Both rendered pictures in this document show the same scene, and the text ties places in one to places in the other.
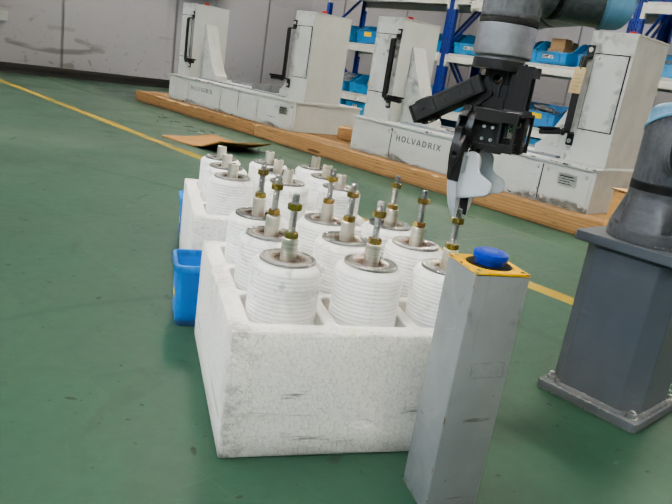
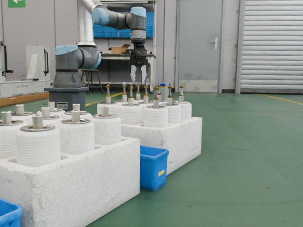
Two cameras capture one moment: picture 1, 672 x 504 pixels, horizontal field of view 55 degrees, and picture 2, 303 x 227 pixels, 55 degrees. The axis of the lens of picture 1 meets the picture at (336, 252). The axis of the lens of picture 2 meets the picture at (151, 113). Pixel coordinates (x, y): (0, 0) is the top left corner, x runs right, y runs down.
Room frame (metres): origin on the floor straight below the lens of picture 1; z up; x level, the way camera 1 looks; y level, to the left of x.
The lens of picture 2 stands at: (1.81, 0.98, 0.38)
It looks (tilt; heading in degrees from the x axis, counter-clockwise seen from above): 8 degrees down; 229
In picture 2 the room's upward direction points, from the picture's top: 1 degrees clockwise
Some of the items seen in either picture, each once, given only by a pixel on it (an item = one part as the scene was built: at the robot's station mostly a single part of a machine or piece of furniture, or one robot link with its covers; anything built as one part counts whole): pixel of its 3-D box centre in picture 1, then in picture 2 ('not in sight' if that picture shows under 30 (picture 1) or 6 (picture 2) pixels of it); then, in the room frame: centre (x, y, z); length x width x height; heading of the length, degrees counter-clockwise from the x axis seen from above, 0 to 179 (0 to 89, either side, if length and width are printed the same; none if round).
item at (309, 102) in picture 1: (260, 62); not in sight; (4.82, 0.74, 0.45); 1.61 x 0.57 x 0.74; 44
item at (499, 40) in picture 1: (504, 44); (137, 36); (0.90, -0.18, 0.56); 0.08 x 0.08 x 0.05
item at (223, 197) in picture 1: (227, 219); (105, 146); (1.35, 0.24, 0.16); 0.10 x 0.10 x 0.18
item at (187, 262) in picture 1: (249, 289); (126, 163); (1.21, 0.16, 0.06); 0.30 x 0.11 x 0.12; 109
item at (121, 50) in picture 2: not in sight; (119, 49); (-1.72, -4.10, 0.87); 0.40 x 0.30 x 0.23; 120
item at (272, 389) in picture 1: (330, 335); (145, 138); (0.98, -0.01, 0.09); 0.39 x 0.39 x 0.18; 19
